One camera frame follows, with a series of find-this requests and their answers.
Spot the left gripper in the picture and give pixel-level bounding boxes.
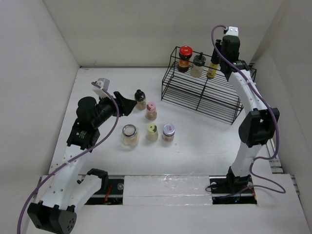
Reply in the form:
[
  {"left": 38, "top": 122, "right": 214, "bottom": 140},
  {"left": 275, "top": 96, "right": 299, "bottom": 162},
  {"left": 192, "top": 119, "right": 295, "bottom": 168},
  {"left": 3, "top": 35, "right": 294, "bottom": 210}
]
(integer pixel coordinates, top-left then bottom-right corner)
[{"left": 93, "top": 91, "right": 136, "bottom": 128}]

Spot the pink cap spice bottle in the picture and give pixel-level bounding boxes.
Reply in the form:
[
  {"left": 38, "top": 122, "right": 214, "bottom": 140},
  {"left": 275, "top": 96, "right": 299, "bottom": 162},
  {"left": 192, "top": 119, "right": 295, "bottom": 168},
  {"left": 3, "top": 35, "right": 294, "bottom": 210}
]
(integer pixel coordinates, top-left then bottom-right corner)
[{"left": 146, "top": 102, "right": 157, "bottom": 120}]

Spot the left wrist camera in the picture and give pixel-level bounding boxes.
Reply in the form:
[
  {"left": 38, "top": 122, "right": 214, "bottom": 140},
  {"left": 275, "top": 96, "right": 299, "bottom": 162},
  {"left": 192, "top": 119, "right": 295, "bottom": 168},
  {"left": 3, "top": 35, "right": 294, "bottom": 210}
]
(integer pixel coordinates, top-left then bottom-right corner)
[{"left": 92, "top": 78, "right": 110, "bottom": 98}]

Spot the black cap seasoning jar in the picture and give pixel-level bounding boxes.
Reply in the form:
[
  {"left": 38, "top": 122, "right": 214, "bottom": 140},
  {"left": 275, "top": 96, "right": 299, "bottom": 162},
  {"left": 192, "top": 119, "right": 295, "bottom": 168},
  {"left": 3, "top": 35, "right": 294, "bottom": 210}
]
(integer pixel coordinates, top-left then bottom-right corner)
[{"left": 191, "top": 52, "right": 206, "bottom": 78}]

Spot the yellow oil bottle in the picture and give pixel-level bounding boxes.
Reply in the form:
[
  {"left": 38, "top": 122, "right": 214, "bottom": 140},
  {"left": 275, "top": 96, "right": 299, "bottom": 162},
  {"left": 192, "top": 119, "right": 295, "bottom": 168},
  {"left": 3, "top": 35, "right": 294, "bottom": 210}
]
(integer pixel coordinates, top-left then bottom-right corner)
[{"left": 206, "top": 57, "right": 218, "bottom": 79}]

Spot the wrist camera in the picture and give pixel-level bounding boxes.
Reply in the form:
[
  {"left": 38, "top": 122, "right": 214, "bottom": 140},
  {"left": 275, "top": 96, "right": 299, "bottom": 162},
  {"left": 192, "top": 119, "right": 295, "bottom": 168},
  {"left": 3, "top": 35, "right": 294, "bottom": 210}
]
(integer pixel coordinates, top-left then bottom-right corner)
[
  {"left": 92, "top": 78, "right": 110, "bottom": 98},
  {"left": 223, "top": 26, "right": 239, "bottom": 37}
]

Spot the open wide glass jar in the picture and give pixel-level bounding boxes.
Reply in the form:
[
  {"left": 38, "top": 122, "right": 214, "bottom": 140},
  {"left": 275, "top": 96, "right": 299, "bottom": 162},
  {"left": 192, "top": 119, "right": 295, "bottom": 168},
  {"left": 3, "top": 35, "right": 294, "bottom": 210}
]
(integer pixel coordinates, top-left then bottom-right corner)
[{"left": 122, "top": 124, "right": 139, "bottom": 146}]

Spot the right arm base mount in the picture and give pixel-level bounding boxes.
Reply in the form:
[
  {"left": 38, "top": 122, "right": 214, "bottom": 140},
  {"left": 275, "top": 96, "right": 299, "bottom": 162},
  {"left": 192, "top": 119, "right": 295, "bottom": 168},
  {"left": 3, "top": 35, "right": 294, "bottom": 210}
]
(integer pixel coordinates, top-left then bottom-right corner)
[{"left": 205, "top": 176, "right": 257, "bottom": 205}]

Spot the yellow cap spice bottle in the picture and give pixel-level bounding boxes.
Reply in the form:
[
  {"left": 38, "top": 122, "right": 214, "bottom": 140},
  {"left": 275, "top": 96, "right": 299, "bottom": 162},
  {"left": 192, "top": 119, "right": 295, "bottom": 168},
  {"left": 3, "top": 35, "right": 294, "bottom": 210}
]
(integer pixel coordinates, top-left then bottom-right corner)
[{"left": 146, "top": 123, "right": 158, "bottom": 142}]

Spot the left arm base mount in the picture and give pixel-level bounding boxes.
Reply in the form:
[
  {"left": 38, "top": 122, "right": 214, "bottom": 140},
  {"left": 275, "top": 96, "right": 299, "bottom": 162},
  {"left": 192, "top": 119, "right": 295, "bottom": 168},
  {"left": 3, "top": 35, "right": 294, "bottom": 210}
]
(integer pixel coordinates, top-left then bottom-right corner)
[{"left": 85, "top": 177, "right": 124, "bottom": 205}]

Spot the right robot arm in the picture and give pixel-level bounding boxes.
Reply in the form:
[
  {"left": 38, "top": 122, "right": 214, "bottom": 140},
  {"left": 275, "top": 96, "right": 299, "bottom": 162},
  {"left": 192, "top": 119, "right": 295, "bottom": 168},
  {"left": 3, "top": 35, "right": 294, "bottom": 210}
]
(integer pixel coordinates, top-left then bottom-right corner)
[{"left": 161, "top": 35, "right": 280, "bottom": 196}]

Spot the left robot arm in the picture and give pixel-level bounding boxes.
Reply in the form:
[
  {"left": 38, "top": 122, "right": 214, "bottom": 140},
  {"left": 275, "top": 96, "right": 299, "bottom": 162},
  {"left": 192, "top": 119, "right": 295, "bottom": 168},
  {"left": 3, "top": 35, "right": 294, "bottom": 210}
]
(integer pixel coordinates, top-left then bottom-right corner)
[{"left": 27, "top": 92, "right": 137, "bottom": 234}]

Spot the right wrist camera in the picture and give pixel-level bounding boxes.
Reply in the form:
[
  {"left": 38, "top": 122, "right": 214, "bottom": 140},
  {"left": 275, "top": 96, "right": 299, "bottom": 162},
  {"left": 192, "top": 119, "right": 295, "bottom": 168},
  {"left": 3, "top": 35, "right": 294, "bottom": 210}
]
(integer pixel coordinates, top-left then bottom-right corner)
[{"left": 223, "top": 26, "right": 239, "bottom": 37}]

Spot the black wire rack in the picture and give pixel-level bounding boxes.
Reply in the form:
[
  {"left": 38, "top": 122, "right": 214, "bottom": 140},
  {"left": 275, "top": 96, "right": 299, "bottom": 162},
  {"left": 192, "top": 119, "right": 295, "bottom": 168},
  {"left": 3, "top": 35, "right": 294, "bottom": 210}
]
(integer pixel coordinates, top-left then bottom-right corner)
[{"left": 161, "top": 46, "right": 243, "bottom": 124}]

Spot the red cap sauce bottle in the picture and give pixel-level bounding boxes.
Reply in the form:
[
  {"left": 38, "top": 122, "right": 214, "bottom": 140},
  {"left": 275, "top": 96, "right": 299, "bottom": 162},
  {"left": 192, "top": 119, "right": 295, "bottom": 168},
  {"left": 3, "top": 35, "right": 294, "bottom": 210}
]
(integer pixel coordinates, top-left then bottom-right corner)
[{"left": 177, "top": 46, "right": 193, "bottom": 73}]

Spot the black pump cap spice jar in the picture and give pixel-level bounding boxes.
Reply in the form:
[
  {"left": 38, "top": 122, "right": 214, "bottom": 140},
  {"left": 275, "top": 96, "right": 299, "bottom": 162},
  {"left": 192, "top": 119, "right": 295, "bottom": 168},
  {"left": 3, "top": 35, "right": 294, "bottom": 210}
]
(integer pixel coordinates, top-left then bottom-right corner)
[{"left": 135, "top": 89, "right": 146, "bottom": 110}]

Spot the silver lid spice jar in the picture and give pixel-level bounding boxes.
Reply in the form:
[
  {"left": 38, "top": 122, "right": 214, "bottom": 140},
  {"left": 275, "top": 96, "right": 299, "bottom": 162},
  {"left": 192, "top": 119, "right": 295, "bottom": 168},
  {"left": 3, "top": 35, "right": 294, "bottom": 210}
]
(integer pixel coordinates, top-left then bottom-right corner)
[{"left": 162, "top": 123, "right": 176, "bottom": 142}]

